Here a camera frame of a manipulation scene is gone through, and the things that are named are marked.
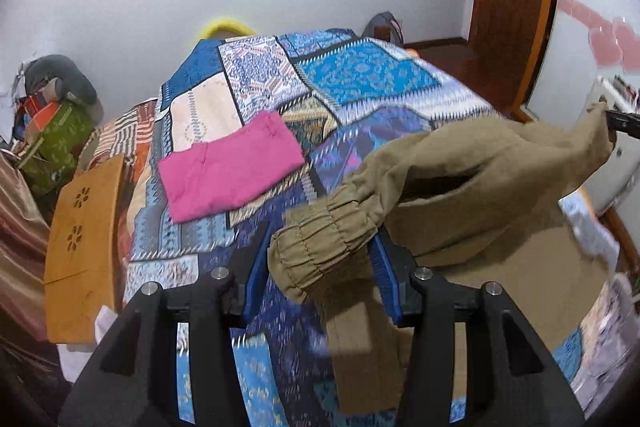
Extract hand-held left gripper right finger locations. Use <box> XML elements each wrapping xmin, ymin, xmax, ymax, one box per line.
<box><xmin>369</xmin><ymin>227</ymin><xmax>586</xmax><ymax>427</ymax></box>

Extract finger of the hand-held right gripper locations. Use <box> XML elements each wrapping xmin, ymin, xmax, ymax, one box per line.
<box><xmin>605</xmin><ymin>108</ymin><xmax>640</xmax><ymax>135</ymax></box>

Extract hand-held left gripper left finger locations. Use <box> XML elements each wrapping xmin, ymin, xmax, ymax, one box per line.
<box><xmin>59</xmin><ymin>219</ymin><xmax>273</xmax><ymax>427</ymax></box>

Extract khaki pants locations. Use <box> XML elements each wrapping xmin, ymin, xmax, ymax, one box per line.
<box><xmin>267</xmin><ymin>104</ymin><xmax>617</xmax><ymax>415</ymax></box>

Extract white refrigerator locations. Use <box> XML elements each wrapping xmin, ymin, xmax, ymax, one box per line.
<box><xmin>520</xmin><ymin>0</ymin><xmax>640</xmax><ymax>212</ymax></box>

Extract pink heart sticker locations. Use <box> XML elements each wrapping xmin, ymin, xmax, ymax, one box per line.
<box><xmin>560</xmin><ymin>0</ymin><xmax>640</xmax><ymax>72</ymax></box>

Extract pink folded garment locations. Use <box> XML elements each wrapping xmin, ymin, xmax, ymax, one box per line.
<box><xmin>157</xmin><ymin>110</ymin><xmax>306</xmax><ymax>224</ymax></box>

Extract brown wooden door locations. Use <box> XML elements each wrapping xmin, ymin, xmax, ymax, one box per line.
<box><xmin>467</xmin><ymin>0</ymin><xmax>561</xmax><ymax>120</ymax></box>

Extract orange wooden lap table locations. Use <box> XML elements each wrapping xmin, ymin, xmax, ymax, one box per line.
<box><xmin>44</xmin><ymin>153</ymin><xmax>126</xmax><ymax>345</ymax></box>

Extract white crumpled cloth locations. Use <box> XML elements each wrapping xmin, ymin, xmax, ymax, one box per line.
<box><xmin>56</xmin><ymin>306</ymin><xmax>122</xmax><ymax>385</ymax></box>

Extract orange striped blanket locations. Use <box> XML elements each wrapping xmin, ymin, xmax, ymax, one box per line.
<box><xmin>75</xmin><ymin>99</ymin><xmax>162</xmax><ymax>170</ymax></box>

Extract blue patchwork blanket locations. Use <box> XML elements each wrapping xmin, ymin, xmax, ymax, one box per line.
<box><xmin>117</xmin><ymin>28</ymin><xmax>621</xmax><ymax>427</ymax></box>

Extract brown satin cloth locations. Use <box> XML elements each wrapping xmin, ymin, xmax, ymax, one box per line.
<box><xmin>0</xmin><ymin>151</ymin><xmax>52</xmax><ymax>343</ymax></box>

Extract green patterned bag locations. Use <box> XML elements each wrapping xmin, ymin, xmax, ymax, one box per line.
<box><xmin>17</xmin><ymin>101</ymin><xmax>96</xmax><ymax>195</ymax></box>

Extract grey backpack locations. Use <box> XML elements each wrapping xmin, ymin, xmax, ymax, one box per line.
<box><xmin>360</xmin><ymin>11</ymin><xmax>405</xmax><ymax>44</ymax></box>

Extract grey plush pillow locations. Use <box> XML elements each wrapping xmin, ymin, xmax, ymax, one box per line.
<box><xmin>22</xmin><ymin>54</ymin><xmax>99</xmax><ymax>106</ymax></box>

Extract yellow ring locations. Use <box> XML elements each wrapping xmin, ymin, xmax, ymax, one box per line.
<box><xmin>200</xmin><ymin>19</ymin><xmax>257</xmax><ymax>42</ymax></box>

